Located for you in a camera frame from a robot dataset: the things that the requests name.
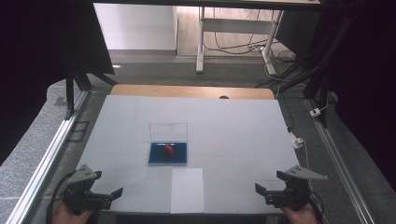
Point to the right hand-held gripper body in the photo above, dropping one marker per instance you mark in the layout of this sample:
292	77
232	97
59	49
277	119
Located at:
292	196

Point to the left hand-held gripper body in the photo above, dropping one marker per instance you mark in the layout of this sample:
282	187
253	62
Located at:
79	196

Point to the blue box with clear lid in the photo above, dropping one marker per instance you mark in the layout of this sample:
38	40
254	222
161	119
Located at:
157	155

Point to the red stamp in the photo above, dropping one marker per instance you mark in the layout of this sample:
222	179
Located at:
169	150

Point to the person's right hand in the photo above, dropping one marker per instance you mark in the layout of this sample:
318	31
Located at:
300	217

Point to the person's left hand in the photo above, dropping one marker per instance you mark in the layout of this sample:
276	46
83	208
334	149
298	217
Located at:
67	216

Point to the white paper sheet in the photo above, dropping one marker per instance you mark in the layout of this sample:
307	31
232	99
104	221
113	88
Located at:
187	191

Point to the white plug adapter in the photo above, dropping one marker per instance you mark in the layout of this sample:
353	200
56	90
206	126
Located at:
315	112

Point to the black metal stand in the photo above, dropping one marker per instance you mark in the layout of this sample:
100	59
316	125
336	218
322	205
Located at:
317	74
70	93

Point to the wooden table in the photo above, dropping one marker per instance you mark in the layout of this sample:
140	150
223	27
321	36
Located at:
186	91

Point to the black curtain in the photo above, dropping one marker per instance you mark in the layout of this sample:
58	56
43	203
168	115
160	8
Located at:
367	62
37	46

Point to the white cabinet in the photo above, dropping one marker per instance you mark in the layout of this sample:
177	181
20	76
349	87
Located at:
135	26

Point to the aluminium rail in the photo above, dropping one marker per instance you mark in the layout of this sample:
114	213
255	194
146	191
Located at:
339	161
46	161

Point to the white desk frame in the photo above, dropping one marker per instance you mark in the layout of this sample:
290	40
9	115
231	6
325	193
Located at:
236	26

